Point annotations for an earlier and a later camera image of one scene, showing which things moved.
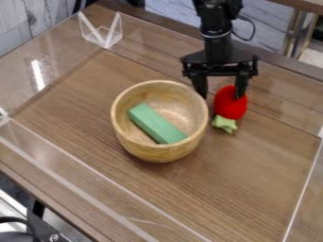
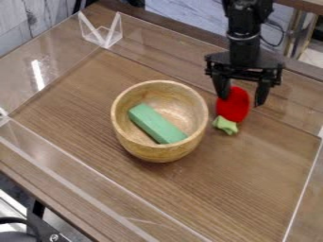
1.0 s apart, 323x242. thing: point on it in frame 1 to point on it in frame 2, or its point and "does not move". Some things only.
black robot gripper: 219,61 to 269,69
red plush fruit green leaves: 228,109 does not move
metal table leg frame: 299,31 does not move
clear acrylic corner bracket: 101,35 does not move
